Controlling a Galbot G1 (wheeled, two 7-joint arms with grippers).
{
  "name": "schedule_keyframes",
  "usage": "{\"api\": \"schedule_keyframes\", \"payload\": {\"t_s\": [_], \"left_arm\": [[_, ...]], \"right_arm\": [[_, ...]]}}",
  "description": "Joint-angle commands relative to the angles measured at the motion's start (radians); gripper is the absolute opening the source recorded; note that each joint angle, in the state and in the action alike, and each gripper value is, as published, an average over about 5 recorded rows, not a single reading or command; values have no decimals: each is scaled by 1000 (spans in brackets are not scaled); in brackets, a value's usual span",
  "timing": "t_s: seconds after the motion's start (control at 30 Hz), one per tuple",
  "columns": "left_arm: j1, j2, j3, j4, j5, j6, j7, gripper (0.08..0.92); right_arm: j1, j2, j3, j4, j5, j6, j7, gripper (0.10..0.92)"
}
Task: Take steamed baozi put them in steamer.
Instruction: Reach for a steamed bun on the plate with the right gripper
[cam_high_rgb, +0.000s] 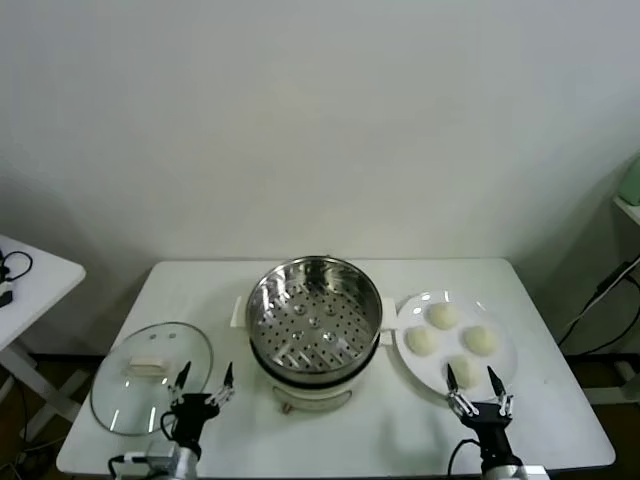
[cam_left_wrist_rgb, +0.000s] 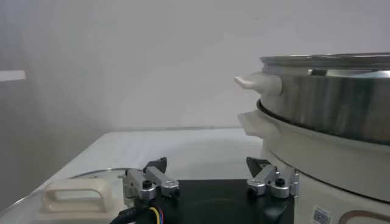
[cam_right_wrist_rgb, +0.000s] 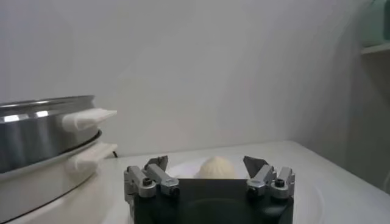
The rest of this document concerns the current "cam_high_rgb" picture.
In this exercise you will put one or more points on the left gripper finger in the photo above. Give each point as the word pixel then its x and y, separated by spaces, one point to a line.
pixel 225 391
pixel 179 387

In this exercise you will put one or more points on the white frame foot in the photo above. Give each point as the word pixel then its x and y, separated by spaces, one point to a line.
pixel 627 372

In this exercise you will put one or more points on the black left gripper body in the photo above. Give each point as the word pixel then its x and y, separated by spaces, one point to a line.
pixel 192 415

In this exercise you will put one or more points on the stainless steel steamer basket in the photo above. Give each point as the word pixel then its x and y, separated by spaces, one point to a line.
pixel 270 300

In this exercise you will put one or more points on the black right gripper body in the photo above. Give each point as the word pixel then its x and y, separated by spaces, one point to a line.
pixel 492 430

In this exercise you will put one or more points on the glass pot lid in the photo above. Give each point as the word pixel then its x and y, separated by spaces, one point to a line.
pixel 130 395

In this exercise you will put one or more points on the white round plate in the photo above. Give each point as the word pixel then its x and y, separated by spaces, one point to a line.
pixel 447 350

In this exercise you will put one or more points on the white side table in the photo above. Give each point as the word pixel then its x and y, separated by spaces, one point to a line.
pixel 40 285

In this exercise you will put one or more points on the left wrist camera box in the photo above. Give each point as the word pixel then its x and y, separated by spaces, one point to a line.
pixel 152 460

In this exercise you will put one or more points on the small black device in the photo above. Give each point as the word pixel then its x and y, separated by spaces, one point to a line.
pixel 5 298

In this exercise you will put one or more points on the white shelf board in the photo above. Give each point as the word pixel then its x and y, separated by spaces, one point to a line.
pixel 630 207

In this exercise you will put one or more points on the white steamed baozi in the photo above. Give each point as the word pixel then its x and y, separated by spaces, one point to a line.
pixel 444 316
pixel 467 372
pixel 481 340
pixel 421 342

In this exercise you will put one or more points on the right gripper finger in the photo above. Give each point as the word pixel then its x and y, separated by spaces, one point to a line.
pixel 504 400
pixel 457 397

